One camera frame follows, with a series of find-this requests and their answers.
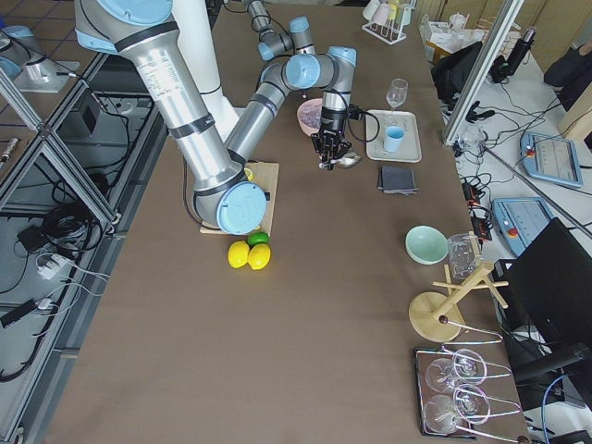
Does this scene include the green lime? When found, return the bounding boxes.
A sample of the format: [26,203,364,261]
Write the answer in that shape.
[247,231,269,247]

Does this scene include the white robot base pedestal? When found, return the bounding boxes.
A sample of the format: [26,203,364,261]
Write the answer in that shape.
[172,0,239,138]

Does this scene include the cream rectangular tray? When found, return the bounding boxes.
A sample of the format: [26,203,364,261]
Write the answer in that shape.
[365,109,422,163]

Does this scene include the pink ribbed bowl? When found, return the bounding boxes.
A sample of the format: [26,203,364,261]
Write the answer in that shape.
[297,98,323,136]

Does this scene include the upside-down wine glass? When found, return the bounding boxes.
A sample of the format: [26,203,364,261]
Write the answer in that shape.
[423,384,491,435]
[425,349,487,394]

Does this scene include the light blue cup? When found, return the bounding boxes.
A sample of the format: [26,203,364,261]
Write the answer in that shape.
[383,125,405,153]

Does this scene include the blue teach pendant lower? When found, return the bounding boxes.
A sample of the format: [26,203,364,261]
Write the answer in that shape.
[491,197,554,256]

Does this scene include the blue teach pendant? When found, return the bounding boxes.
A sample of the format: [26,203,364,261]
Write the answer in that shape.
[520,131,584,189]
[491,197,554,256]

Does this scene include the clear glass on stand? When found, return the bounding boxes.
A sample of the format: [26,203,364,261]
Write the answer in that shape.
[448,231,482,280]

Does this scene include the dark tray with glass holder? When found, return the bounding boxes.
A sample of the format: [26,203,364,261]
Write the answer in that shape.
[413,349,530,443]

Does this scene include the upside-down wine glass upper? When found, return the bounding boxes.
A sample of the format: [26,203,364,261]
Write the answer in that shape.
[425,349,487,394]

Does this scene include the aluminium frame post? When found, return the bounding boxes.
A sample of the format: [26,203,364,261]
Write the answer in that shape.
[442,0,524,147]

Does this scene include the white wire cup rack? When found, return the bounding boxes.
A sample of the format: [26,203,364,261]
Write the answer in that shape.
[362,0,415,45]

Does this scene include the upside-down wine glass lower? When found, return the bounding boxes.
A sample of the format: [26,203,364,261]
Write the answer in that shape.
[423,384,491,435]

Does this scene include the yellow lemon right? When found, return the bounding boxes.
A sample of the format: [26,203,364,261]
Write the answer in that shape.
[247,243,271,270]

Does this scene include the yellow lemon left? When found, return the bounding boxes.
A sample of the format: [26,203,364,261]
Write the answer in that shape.
[227,240,250,268]

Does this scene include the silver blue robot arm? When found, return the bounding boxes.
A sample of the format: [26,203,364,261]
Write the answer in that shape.
[242,0,315,61]
[75,1,357,235]

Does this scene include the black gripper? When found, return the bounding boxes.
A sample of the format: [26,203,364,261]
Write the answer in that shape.
[311,105,362,170]

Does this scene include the blue teach pendant upper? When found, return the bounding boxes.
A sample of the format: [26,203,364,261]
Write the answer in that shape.
[520,131,584,189]

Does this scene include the bamboo cutting board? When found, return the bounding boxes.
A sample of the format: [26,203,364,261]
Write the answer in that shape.
[200,161,279,235]

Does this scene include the mint green bowl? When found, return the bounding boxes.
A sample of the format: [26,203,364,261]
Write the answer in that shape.
[405,226,448,265]

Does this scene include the clear wine glass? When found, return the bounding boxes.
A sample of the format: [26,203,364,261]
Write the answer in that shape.
[386,79,408,110]

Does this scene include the wooden cup tree stand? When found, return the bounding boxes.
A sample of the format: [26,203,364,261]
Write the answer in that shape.
[408,262,509,343]

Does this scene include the grey folded cloth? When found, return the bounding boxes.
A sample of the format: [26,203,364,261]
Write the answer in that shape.
[377,165,418,195]

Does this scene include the clear plastic ice cubes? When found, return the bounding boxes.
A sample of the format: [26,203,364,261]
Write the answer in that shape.
[298,98,323,130]

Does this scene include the silver metal ice scoop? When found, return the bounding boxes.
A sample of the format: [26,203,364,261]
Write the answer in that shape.
[319,154,362,170]

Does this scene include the black monitor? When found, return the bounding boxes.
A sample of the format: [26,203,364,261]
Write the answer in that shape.
[507,218,591,346]

